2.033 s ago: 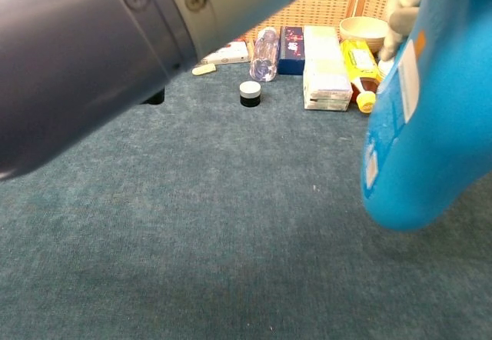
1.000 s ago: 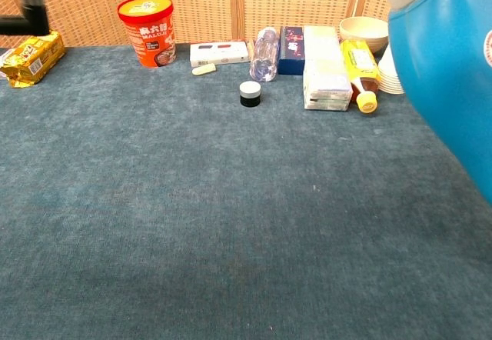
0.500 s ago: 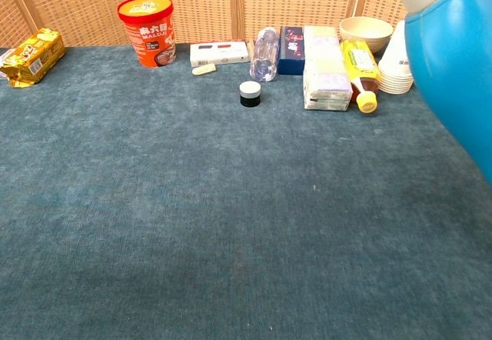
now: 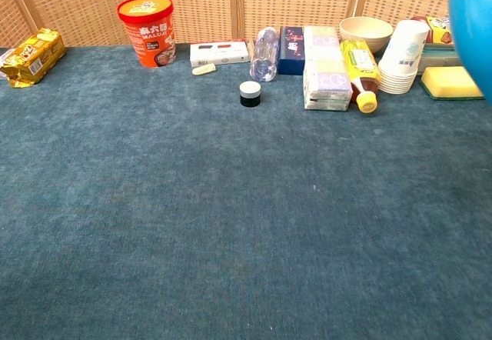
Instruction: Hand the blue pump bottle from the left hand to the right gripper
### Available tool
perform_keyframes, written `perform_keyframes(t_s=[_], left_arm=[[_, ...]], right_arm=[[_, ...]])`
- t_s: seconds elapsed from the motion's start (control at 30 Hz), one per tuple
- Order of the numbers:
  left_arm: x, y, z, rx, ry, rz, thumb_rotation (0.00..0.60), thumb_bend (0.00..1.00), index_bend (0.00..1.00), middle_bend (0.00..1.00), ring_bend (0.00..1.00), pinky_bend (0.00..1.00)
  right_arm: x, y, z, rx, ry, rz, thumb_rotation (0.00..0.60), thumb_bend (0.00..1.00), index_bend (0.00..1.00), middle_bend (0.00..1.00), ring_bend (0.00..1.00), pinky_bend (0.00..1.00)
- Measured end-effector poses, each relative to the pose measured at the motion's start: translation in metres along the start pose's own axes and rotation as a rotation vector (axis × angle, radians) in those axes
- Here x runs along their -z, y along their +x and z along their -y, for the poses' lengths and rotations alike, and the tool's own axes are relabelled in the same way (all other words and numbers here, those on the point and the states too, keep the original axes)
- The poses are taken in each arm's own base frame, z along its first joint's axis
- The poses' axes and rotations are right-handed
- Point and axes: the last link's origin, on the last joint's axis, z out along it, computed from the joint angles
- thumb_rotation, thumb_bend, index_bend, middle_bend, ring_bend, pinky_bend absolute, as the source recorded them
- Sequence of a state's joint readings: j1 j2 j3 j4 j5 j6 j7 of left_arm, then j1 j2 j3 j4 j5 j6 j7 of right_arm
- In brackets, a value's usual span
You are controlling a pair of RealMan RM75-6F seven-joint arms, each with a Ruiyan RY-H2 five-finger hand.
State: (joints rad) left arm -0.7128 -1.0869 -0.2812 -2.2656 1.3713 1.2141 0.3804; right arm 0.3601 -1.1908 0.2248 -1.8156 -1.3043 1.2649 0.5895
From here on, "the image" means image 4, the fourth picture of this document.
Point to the blue detergent pump bottle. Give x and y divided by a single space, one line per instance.
474 28

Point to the teal carpet table cover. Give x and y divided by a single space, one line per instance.
230 201

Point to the black jar white lid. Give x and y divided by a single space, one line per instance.
250 94

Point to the small white eraser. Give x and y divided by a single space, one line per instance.
203 69

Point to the clear plastic water bottle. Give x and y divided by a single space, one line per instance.
264 55

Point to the white flat box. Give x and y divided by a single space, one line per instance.
219 53

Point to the dark blue box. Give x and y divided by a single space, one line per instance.
291 51

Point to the tissue multipack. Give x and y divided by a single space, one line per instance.
326 71

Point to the yellow-label tea bottle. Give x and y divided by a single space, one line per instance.
361 67

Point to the red instant noodle cup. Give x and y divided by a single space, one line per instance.
148 36

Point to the beige bowl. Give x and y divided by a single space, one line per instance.
365 30

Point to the white paper cup stack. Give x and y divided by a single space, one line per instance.
403 55

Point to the yellow sponge green base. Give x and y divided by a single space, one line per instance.
447 82

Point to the clear container teal lid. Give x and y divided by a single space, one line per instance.
438 57

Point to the brown cookie box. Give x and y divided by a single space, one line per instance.
438 30

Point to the gold biscuit packet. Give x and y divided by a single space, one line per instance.
32 57

